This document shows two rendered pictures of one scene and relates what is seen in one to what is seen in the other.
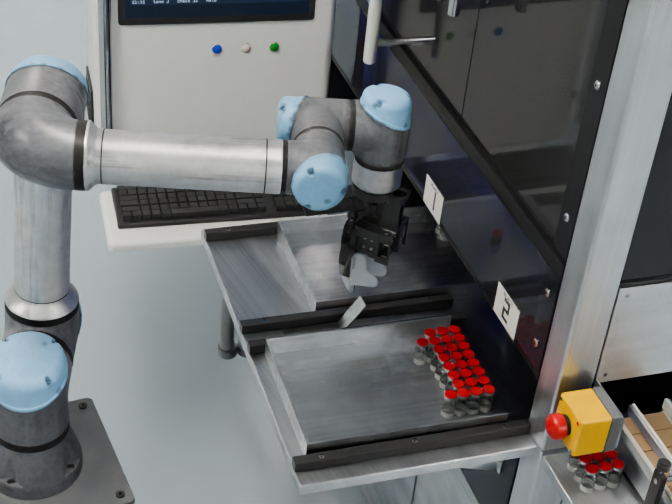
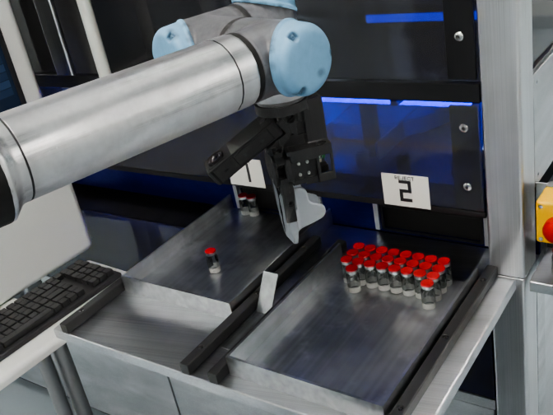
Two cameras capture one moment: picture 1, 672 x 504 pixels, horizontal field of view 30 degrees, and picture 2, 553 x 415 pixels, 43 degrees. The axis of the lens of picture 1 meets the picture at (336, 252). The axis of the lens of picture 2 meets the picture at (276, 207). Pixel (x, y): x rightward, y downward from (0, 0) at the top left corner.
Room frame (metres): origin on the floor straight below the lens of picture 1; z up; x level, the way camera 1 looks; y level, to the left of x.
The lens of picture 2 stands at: (0.86, 0.43, 1.56)
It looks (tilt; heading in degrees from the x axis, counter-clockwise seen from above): 26 degrees down; 330
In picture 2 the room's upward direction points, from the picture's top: 11 degrees counter-clockwise
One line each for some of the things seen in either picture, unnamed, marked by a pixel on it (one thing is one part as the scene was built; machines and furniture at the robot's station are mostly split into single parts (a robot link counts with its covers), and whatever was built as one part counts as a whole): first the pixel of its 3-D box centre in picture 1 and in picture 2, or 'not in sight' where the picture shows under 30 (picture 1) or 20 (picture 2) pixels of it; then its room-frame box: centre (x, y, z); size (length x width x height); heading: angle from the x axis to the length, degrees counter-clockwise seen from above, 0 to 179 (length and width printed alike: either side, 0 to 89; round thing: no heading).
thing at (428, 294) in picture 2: (449, 404); (428, 294); (1.54, -0.21, 0.90); 0.02 x 0.02 x 0.05
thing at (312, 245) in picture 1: (381, 257); (230, 249); (1.94, -0.09, 0.90); 0.34 x 0.26 x 0.04; 111
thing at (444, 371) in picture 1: (444, 371); (389, 277); (1.62, -0.20, 0.90); 0.18 x 0.02 x 0.05; 20
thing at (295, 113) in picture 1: (315, 129); (212, 48); (1.58, 0.05, 1.37); 0.11 x 0.11 x 0.08; 6
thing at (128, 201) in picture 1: (210, 199); (26, 315); (2.20, 0.28, 0.82); 0.40 x 0.14 x 0.02; 108
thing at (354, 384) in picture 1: (382, 383); (358, 319); (1.58, -0.10, 0.90); 0.34 x 0.26 x 0.04; 110
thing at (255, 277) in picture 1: (373, 328); (285, 296); (1.76, -0.08, 0.87); 0.70 x 0.48 x 0.02; 21
